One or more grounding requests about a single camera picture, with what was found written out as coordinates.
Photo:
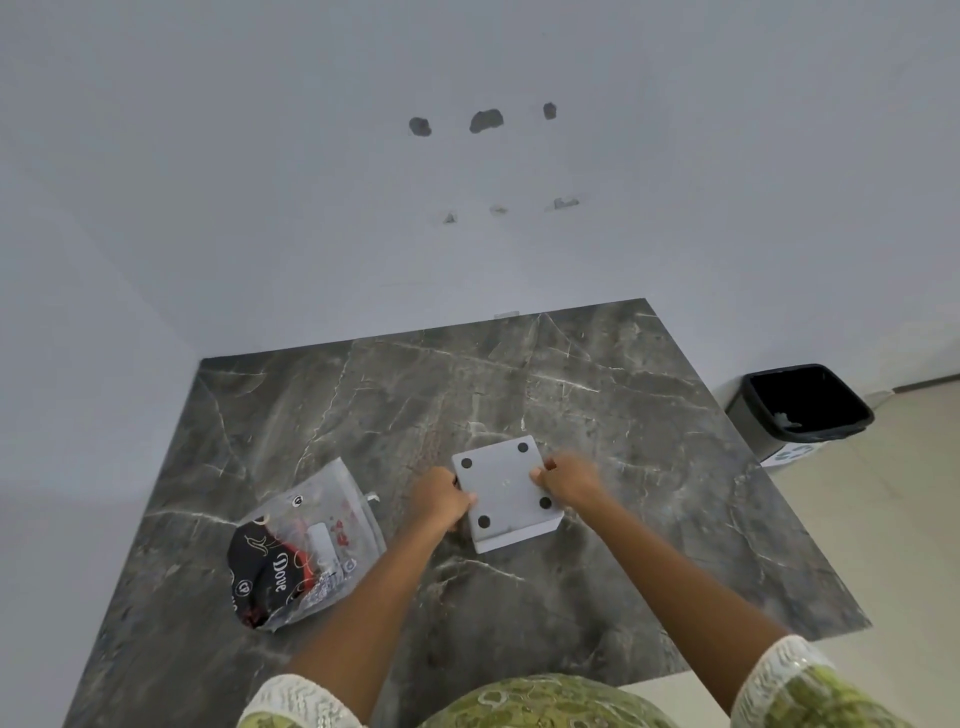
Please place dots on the black printed packet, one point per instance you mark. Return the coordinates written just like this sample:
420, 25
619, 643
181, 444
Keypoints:
266, 574

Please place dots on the person's left fingers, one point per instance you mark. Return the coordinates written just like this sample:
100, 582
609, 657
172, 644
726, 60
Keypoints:
463, 495

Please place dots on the person's left hand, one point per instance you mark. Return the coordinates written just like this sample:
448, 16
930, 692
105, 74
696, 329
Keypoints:
437, 498

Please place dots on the person's left forearm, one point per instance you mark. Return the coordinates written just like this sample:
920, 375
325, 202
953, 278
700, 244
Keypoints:
367, 607

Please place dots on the person's right hand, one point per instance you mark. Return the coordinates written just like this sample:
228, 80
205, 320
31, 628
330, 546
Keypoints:
573, 478

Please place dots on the green patterned garment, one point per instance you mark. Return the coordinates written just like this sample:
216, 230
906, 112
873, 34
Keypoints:
540, 701

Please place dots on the grey box with black feet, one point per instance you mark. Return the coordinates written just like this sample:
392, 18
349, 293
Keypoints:
504, 491

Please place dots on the black bin liner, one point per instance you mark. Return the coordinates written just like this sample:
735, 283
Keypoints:
806, 401

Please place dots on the clear plastic bag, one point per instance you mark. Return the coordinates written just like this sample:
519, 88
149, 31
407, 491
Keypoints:
315, 540

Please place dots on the grey trash bin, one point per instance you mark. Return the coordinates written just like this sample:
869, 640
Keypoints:
799, 412

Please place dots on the person's right forearm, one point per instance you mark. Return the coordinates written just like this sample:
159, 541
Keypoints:
667, 592

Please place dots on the person's right fingers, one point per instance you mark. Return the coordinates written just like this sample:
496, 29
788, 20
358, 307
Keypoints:
543, 474

